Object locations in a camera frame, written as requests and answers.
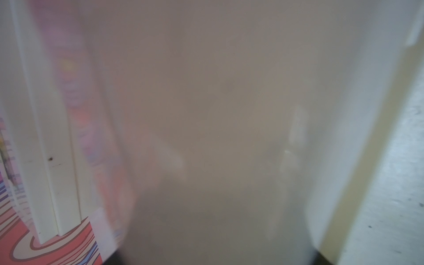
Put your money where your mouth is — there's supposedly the white wrap dispenser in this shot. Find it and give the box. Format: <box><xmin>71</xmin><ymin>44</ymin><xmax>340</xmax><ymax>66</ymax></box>
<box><xmin>1</xmin><ymin>1</ymin><xmax>99</xmax><ymax>244</ymax></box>

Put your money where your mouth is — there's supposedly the plastic wrap roll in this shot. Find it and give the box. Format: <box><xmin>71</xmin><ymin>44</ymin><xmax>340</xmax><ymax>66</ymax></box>
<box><xmin>79</xmin><ymin>1</ymin><xmax>422</xmax><ymax>265</ymax></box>

